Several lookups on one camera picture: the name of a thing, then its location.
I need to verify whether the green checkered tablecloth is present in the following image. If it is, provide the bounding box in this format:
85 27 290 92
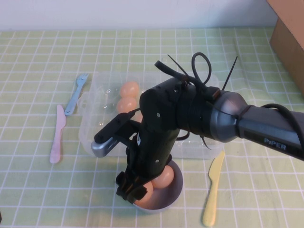
0 27 304 228

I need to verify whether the looped black cable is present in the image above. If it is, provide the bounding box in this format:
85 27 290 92
154 52 220 100

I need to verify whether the pink plastic knife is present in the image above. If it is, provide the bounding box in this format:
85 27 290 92
49 104 67 164

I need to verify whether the yellow plastic knife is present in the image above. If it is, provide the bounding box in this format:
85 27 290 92
202 151 226 227

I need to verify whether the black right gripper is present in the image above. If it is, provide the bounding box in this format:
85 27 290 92
115 129 179 205

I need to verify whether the black zip tie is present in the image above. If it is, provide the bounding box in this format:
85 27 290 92
167 54 192 80
222 56 238 91

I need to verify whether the grey-blue round bowl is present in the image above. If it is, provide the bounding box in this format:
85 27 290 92
133 159 184 212

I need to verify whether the clear plastic egg box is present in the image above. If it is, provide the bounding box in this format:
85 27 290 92
77 72 226 160

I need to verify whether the brown cardboard box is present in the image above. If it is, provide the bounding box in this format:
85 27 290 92
266 0 304 95

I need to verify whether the light blue plastic fork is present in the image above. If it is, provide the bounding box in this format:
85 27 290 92
64 73 90 116

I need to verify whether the black forearm cable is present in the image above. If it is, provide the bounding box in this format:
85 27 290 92
260 103 304 152

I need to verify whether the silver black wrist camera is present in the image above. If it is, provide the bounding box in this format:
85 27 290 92
91 111 143 159

